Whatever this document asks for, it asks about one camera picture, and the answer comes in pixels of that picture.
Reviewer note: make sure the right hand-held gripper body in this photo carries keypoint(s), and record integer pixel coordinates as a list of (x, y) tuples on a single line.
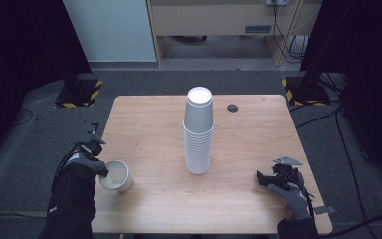
[(286, 174)]

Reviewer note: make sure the stack of white paper cups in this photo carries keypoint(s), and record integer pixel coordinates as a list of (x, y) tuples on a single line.
[(198, 139)]

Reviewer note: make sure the white cabinet panel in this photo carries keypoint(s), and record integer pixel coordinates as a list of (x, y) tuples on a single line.
[(112, 30)]

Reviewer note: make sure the white paper drinking cup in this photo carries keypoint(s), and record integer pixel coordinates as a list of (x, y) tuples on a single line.
[(119, 181)]

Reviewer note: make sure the dark round table grommet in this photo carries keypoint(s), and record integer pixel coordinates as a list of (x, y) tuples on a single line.
[(232, 108)]

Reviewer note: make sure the dark curtain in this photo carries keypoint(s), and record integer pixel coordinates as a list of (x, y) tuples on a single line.
[(16, 49), (368, 66)]

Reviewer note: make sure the person's right hand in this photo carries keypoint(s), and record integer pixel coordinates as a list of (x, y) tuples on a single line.
[(293, 202)]

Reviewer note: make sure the grey tape strip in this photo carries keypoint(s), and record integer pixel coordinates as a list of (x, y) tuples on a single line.
[(325, 209)]

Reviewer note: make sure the person's left hand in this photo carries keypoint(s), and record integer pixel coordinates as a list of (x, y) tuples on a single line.
[(84, 161)]

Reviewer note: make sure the black yellow striped stand base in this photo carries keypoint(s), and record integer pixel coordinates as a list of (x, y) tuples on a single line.
[(306, 94), (79, 94)]

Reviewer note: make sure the white power strip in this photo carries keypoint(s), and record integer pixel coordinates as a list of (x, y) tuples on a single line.
[(276, 2)]

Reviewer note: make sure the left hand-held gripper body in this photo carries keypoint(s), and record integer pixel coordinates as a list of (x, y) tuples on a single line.
[(93, 146)]

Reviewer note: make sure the light wooden desk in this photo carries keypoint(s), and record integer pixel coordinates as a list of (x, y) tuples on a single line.
[(212, 20)]

